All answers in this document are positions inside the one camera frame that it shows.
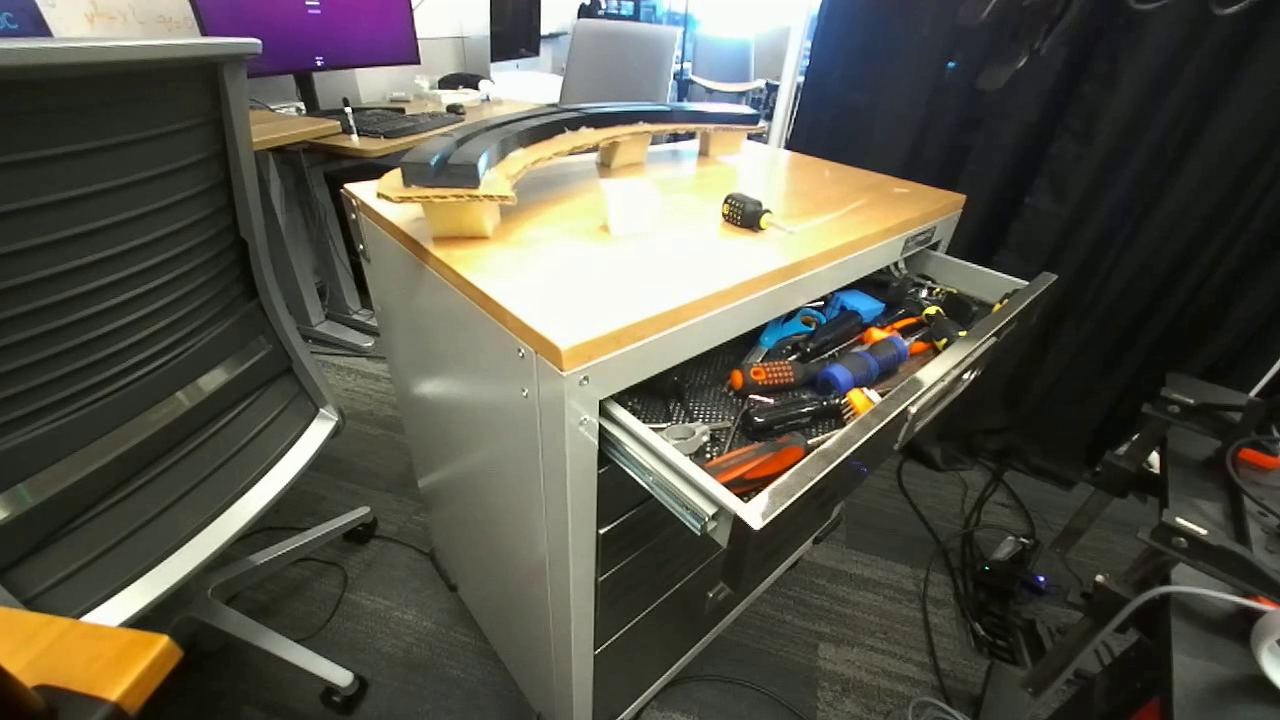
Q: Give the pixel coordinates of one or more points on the light blue power tool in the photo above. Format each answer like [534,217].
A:
[830,320]

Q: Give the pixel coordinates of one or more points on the dark lower cabinet drawer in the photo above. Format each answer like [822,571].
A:
[682,585]

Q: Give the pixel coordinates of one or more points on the silver workbench drawer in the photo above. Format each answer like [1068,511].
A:
[854,441]

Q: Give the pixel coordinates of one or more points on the grey background chair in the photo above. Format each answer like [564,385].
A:
[623,63]

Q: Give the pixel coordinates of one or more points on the grey mesh office chair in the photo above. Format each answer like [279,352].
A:
[120,265]

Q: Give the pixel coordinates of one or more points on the wooden office desk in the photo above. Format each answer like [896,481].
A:
[285,129]

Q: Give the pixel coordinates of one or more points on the black stubby screwdriver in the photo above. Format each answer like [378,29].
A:
[745,211]

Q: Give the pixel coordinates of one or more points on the silver workbench with wooden top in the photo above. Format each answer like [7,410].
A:
[640,265]

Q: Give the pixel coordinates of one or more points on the black keyboard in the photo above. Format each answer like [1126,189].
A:
[401,123]

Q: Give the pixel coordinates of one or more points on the small orange stand part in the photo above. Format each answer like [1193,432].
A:
[1257,463]

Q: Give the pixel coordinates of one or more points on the dark computer monitor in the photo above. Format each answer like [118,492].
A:
[515,27]

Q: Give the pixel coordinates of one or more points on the purple screen monitor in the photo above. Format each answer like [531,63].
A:
[306,29]

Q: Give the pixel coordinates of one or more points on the curved wooden stand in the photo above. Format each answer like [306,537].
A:
[461,211]

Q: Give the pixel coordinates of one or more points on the curved black bar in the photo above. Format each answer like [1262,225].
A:
[534,134]

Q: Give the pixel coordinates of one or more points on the orange wooden armrest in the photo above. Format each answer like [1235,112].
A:
[80,658]

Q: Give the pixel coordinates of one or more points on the black equipment stand frame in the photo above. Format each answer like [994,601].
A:
[1201,533]

